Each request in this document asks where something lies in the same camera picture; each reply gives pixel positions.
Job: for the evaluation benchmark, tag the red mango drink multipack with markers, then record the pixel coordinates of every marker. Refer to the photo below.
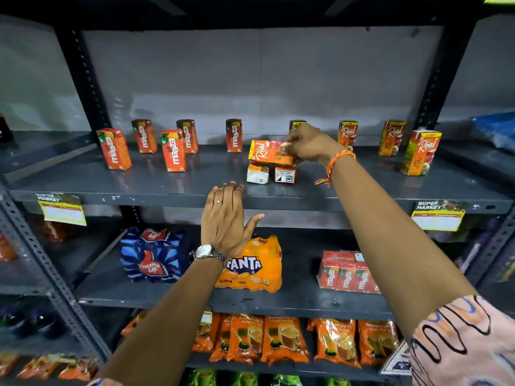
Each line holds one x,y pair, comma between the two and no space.
348,273

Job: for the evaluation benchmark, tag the person's left little finger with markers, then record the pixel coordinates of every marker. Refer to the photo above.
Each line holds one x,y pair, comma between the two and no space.
209,198

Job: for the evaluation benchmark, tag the white triangular label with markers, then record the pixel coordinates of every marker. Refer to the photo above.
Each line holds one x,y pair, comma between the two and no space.
396,362

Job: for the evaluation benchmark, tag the red orange packet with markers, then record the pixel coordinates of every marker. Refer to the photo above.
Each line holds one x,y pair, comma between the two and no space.
54,232

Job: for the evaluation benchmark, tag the orange soda bottle multipack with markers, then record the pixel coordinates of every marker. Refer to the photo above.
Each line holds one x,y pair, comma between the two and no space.
257,269

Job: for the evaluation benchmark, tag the person's left middle finger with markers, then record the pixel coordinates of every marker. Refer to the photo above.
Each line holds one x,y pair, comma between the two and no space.
229,192

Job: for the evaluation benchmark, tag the pile of orange snack packets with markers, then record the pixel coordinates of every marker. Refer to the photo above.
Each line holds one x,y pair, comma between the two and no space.
52,367

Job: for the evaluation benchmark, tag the person's left forearm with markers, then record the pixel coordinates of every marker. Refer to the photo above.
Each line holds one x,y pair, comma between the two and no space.
169,321

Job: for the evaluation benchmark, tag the person's right thumb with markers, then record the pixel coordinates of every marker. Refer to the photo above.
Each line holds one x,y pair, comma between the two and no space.
289,147

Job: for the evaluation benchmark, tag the purple packets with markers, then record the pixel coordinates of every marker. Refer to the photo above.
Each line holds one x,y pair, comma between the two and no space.
483,249

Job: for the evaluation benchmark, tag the dark bottles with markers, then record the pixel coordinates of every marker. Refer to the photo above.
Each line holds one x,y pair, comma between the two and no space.
32,321

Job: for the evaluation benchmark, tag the row of orange tea packets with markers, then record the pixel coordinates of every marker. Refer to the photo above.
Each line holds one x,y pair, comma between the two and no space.
281,337

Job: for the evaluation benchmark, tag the blue plastic bag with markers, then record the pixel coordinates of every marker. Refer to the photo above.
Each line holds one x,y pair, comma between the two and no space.
497,128

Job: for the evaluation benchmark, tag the person's right hand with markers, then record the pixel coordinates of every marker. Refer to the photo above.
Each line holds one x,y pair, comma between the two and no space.
314,142

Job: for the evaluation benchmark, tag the person's left thumb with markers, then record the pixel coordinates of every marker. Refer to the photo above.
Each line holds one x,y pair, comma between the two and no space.
253,224

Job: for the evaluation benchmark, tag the person's left hand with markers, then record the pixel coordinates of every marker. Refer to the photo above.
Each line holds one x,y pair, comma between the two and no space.
223,225

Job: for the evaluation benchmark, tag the blue cola bottle multipack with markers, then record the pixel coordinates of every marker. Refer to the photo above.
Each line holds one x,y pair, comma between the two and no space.
153,255

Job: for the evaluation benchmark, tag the green packet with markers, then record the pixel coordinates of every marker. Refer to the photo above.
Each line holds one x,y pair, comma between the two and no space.
286,381
202,378
336,382
244,379

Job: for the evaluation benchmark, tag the yellow shelf price label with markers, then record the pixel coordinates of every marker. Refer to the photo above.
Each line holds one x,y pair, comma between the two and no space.
62,210
438,217

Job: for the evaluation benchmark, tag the person's right forearm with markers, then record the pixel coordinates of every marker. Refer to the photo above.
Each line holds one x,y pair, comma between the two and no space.
394,245

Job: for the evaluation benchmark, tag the dark grey metal shelf rack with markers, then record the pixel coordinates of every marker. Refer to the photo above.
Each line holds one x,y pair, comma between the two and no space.
161,184

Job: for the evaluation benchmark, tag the patterned pink shirt sleeve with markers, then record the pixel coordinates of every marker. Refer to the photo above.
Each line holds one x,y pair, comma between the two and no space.
462,345

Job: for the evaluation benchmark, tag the orange fruit juice carton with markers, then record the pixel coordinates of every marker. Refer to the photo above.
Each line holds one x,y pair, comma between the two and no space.
347,134
392,138
267,153
295,124
257,174
420,153
285,175

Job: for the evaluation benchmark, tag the orange mango drink carton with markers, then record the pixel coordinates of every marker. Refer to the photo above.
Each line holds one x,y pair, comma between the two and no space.
144,136
234,135
173,151
189,134
114,149

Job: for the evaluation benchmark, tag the silver wristwatch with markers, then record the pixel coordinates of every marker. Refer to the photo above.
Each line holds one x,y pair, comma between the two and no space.
208,252

